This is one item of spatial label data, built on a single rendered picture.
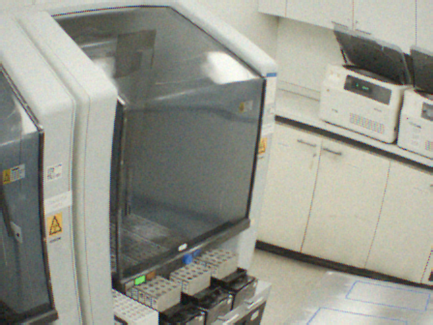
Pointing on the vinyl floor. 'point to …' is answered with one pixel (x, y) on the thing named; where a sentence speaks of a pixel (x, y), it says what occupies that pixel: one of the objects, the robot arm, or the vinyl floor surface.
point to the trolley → (362, 303)
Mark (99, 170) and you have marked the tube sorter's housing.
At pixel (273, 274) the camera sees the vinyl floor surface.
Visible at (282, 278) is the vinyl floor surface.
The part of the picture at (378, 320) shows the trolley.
